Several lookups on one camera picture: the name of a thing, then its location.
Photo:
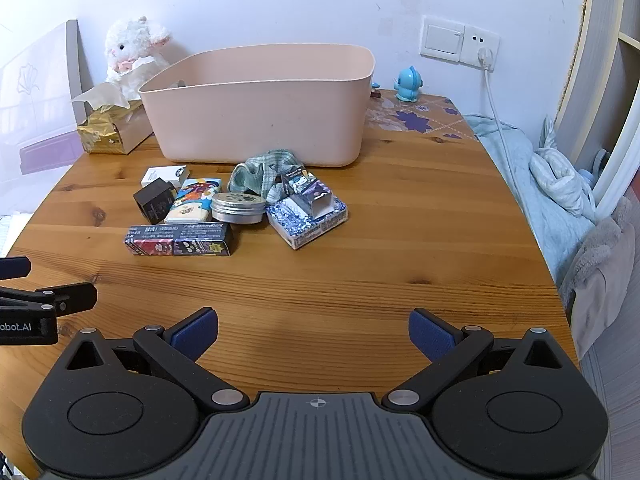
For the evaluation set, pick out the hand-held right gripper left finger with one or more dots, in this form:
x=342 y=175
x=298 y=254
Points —
x=195 y=336

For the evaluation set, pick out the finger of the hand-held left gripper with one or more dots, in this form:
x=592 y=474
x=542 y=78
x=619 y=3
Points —
x=15 y=267
x=75 y=297

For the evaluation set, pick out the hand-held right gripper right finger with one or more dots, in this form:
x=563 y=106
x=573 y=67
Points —
x=430 y=334

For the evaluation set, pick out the long dark printed box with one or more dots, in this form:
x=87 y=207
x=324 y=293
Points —
x=175 y=241

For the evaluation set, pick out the small black box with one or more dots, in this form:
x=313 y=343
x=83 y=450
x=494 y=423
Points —
x=152 y=202

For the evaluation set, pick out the round metal tin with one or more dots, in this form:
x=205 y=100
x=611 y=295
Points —
x=237 y=207

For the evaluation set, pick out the colorful cartoon box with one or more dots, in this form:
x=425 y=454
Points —
x=192 y=200

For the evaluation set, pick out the small white box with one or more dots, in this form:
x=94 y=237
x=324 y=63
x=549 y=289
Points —
x=165 y=176

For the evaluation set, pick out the blue patterned box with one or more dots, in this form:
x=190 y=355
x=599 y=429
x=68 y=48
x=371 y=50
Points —
x=320 y=230

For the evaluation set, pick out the green checkered cloth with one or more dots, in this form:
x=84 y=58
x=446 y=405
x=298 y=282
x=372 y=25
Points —
x=257 y=172

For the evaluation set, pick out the small silver purple box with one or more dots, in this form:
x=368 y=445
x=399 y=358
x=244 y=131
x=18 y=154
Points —
x=305 y=190

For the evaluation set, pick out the pink plastic storage bin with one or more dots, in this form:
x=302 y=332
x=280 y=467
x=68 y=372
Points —
x=260 y=120

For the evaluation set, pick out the white bedding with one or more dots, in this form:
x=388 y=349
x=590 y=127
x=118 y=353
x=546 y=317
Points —
x=10 y=235

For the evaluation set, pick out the purple and white board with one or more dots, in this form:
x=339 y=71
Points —
x=40 y=110

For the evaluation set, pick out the gold tissue pack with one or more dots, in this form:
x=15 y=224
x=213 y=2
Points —
x=107 y=137

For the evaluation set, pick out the light blue bed sheet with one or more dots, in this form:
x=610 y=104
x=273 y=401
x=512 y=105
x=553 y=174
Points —
x=520 y=185

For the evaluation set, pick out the grey plush blanket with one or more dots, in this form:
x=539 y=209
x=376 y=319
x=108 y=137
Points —
x=600 y=270

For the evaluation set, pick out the light blue striped cloth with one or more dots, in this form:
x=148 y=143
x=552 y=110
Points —
x=555 y=180

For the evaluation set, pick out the purple floral table mat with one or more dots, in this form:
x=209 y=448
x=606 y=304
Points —
x=420 y=115

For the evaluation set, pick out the small brown trinket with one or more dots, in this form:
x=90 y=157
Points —
x=376 y=91

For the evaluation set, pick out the blue toy figurine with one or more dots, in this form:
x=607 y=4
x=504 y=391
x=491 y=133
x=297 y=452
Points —
x=407 y=85

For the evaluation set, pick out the white plush lamb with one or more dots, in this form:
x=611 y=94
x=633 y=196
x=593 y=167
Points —
x=132 y=40

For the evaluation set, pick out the beige shelf unit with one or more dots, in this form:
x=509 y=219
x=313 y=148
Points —
x=605 y=35

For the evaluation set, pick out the white curved frame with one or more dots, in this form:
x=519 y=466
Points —
x=617 y=180

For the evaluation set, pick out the white wall switch socket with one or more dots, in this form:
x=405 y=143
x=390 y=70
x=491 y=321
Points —
x=442 y=37

